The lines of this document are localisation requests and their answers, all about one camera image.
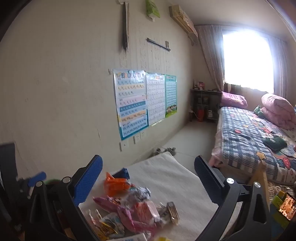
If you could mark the red bucket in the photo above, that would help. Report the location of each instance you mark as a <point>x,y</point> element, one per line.
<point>200,115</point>

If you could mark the black wall rod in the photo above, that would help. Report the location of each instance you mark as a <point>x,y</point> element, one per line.
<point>157,44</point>

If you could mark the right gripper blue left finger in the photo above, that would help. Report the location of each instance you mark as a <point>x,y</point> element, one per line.
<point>85,178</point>

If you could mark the wall power outlet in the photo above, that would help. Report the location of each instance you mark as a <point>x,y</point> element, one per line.
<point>139,136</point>

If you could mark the dark blue snack wrapper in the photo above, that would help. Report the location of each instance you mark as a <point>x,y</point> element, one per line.
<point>123,173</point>

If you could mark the large pink snack bag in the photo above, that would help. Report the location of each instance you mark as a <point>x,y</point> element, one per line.
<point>109,204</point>

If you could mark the blue pinyin wall poster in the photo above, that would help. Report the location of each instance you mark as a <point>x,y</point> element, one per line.
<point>131,101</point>

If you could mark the plaid patchwork bed cover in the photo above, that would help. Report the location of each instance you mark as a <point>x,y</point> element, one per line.
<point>239,146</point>

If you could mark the pink window curtain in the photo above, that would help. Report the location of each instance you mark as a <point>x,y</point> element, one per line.
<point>211,42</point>

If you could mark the white chart wall poster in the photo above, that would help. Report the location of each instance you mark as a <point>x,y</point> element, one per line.
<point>155,97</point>

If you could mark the pink white candy wrapper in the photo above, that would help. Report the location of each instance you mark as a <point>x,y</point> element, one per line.
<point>147,212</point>

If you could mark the wall switch plate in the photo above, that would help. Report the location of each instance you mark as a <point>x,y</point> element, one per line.
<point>124,144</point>

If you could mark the white towel table cover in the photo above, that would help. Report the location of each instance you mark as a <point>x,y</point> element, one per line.
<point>168,181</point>

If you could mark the grey shoes on floor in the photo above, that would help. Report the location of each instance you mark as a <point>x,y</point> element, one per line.
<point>158,151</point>

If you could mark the green wall hanging bag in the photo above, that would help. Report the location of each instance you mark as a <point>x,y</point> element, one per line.
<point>151,9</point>

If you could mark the black hanging tassel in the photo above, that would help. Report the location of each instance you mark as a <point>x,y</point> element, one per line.
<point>125,25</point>

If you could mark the pink folded quilt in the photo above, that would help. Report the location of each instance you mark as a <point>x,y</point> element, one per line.
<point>278,111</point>

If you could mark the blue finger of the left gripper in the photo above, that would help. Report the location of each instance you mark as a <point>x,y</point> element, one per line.
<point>38,177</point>

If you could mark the red green trash bin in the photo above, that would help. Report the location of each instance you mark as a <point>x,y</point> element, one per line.
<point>52,182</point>

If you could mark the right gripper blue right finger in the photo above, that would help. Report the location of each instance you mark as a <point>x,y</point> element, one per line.
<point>210,179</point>

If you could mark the green number wall poster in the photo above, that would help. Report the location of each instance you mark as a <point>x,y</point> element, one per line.
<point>170,94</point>

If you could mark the dark bedside shelf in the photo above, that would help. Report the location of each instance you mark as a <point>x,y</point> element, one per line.
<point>208,100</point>

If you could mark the wall air conditioner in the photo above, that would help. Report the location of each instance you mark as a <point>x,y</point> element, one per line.
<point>182,19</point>

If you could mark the purple pillow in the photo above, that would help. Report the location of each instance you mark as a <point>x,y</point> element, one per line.
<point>233,100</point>

